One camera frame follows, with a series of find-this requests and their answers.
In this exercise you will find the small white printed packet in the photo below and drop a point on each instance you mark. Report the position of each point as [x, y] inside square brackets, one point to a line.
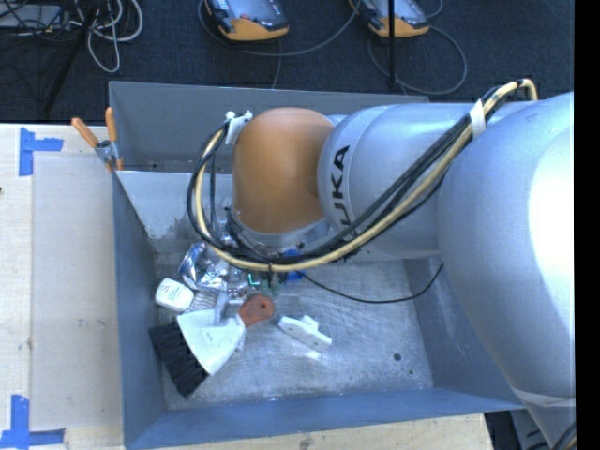
[173, 295]

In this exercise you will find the white brush with black bristles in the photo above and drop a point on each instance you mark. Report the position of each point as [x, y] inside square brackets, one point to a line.
[211, 340]

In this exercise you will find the white plastic bracket piece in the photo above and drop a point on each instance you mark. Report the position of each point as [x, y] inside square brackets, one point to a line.
[304, 333]

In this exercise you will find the crumpled silver foil packet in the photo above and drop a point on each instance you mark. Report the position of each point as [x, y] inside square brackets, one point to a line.
[206, 270]

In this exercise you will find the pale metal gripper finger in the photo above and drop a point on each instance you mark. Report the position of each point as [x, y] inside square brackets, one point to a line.
[235, 306]
[221, 308]

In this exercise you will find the small blue thing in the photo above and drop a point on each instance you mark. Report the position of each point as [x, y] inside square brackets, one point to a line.
[296, 274]

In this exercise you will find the grey metal bin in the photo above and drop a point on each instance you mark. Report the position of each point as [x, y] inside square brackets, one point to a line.
[356, 373]

